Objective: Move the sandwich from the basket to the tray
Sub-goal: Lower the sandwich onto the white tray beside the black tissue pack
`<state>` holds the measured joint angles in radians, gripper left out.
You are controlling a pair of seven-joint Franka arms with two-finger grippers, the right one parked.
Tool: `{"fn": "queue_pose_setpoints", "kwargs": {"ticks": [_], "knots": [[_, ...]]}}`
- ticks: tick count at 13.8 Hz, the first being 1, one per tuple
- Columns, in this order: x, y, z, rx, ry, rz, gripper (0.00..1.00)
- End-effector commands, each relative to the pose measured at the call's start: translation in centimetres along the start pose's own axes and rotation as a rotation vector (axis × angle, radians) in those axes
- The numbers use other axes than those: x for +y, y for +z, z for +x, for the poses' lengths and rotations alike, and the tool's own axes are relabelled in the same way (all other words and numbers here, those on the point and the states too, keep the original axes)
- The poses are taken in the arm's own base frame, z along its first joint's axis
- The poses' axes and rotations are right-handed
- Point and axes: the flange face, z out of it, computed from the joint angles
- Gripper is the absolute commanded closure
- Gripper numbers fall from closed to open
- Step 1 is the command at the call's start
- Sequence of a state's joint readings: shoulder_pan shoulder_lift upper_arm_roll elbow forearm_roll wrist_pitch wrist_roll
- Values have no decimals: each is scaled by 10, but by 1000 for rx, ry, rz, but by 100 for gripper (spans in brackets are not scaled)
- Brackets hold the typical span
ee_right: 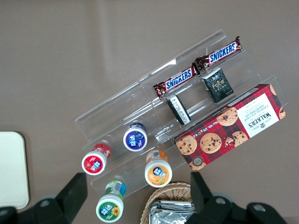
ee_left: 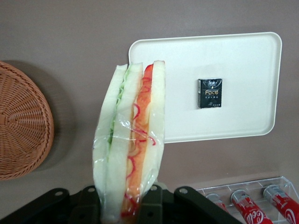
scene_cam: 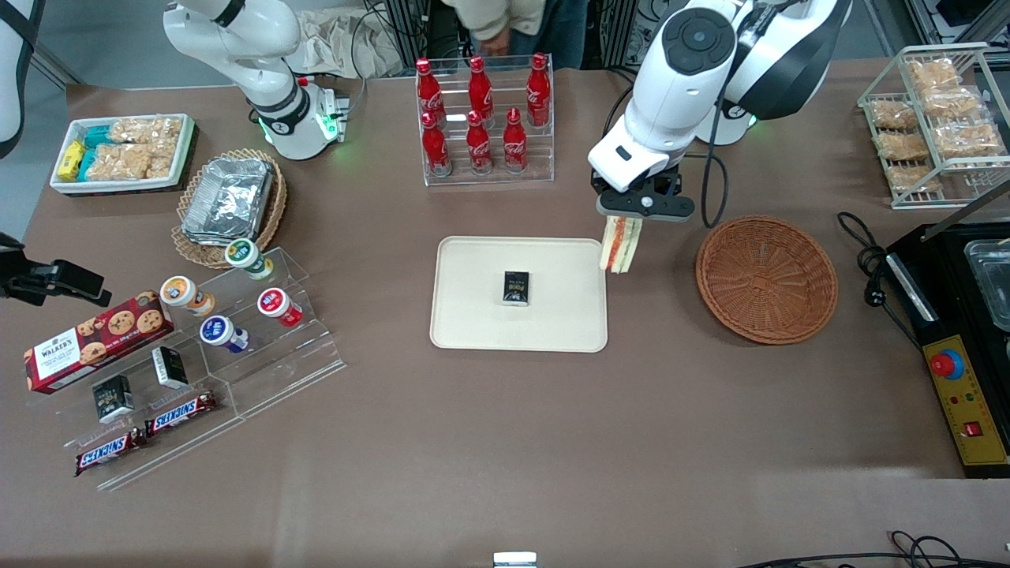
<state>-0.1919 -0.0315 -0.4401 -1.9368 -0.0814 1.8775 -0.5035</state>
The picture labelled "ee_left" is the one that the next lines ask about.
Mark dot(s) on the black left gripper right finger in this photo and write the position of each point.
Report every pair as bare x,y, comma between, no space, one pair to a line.
182,207

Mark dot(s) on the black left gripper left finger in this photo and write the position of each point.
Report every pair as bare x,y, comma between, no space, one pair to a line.
58,210

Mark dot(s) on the triangle sandwich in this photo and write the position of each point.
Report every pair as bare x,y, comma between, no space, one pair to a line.
126,140

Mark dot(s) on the round brown wicker basket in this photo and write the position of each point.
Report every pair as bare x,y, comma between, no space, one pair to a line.
21,121

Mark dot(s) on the cream rectangular tray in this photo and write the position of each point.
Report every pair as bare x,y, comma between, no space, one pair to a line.
233,58

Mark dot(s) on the red cola bottle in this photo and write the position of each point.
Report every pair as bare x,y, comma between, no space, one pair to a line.
285,205
250,207
217,203

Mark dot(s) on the clear acrylic bottle stand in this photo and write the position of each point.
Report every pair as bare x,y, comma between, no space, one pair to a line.
247,184

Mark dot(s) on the black tissue pack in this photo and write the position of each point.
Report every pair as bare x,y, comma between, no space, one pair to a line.
209,93

